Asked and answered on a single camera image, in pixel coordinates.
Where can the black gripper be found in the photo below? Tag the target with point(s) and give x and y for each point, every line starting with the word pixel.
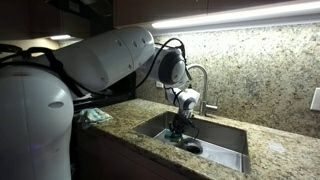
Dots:
pixel 179 124

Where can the green scrub sponge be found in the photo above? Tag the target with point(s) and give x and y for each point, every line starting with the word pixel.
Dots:
pixel 173 137

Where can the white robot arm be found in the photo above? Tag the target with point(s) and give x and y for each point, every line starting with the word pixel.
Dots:
pixel 38 87

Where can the stainless steel sink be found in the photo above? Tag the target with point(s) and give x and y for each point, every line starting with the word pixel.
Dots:
pixel 218 143

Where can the steel faucet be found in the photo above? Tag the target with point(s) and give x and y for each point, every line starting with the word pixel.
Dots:
pixel 204 105

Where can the blue white dish cloth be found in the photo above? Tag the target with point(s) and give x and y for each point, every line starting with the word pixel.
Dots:
pixel 89 117

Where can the under-cabinet light strip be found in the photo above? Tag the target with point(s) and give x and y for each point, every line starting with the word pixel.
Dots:
pixel 285 13

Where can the white wall outlet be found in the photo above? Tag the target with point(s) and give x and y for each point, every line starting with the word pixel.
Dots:
pixel 315 104
pixel 159 84

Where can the white wall outlet right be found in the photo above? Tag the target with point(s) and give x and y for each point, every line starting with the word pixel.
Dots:
pixel 315 104

